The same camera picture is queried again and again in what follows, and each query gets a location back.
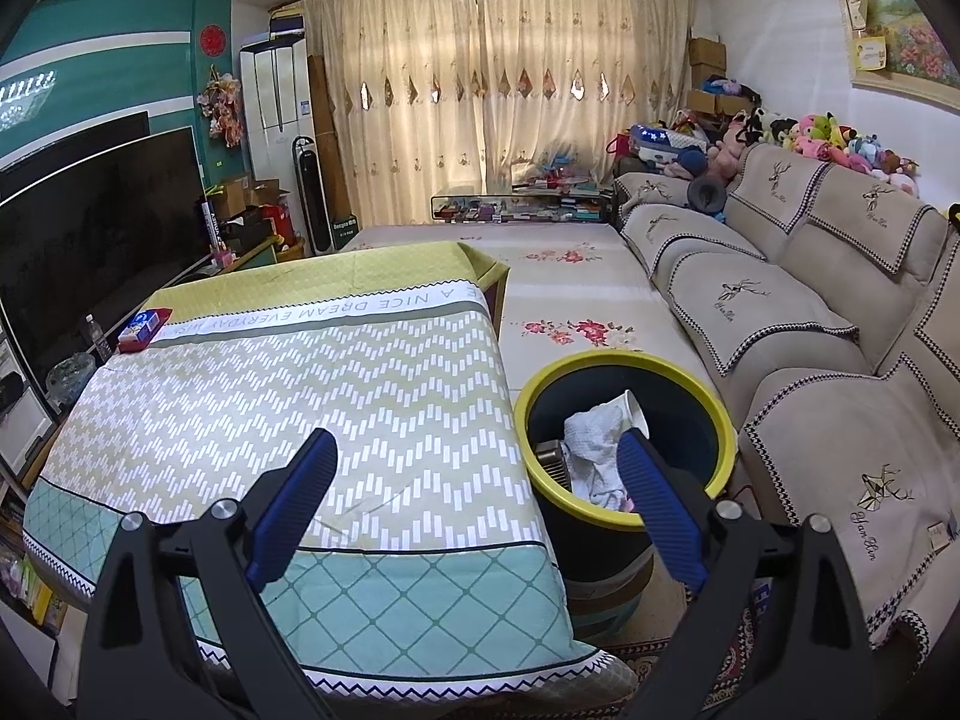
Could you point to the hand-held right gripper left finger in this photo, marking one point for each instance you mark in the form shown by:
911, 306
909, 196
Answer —
292, 510

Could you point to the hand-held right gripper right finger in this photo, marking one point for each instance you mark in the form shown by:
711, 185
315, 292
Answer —
664, 510

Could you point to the yellow-rimmed dark bin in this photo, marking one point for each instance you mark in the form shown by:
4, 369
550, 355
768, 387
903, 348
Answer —
697, 427

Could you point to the white foam sheet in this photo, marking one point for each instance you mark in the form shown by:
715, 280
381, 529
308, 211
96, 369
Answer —
592, 435

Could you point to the brown plastic tray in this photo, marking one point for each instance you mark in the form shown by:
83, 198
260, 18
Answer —
551, 465

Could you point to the patterned rug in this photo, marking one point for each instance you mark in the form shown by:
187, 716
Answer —
720, 660

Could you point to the floral floor mat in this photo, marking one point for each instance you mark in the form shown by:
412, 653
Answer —
570, 292

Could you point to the blue and red tissue box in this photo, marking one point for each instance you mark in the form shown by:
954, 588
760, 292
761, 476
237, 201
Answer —
142, 326

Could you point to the clear water bottle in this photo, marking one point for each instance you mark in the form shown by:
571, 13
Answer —
96, 341

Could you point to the yellow and green packets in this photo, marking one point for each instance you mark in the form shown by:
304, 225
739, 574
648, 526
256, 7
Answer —
36, 589

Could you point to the white drawer cabinet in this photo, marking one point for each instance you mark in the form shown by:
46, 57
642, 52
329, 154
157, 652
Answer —
22, 427

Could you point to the beige sofa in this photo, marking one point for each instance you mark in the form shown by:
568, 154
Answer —
825, 277

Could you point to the black and white tower fan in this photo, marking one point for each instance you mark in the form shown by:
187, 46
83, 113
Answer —
313, 195

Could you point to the open cardboard box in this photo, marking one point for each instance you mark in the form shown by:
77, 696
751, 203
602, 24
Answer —
247, 195

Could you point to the dark grey round cushion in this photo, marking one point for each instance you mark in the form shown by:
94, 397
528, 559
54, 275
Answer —
709, 193

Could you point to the glass coffee table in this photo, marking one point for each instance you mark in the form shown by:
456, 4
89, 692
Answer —
525, 206

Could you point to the large curved television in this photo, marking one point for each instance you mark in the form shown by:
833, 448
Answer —
90, 240

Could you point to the blue star-print bag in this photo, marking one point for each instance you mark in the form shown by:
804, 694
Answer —
667, 144

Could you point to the pile of plush toys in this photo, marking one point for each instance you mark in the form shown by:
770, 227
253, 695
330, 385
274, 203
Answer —
817, 139

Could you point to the hanging flower decoration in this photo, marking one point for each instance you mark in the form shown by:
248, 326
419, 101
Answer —
221, 109

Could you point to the brown cardboard box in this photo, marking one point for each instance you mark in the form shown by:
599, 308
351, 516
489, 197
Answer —
707, 52
716, 103

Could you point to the black flat screen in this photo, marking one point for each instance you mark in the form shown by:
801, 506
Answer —
90, 139

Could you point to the cream curtain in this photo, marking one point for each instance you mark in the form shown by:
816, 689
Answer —
397, 90
585, 75

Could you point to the red round wall decoration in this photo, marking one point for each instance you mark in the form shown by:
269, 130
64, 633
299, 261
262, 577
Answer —
214, 40

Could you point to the framed wall picture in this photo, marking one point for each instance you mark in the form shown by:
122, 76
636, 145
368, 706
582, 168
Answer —
900, 30

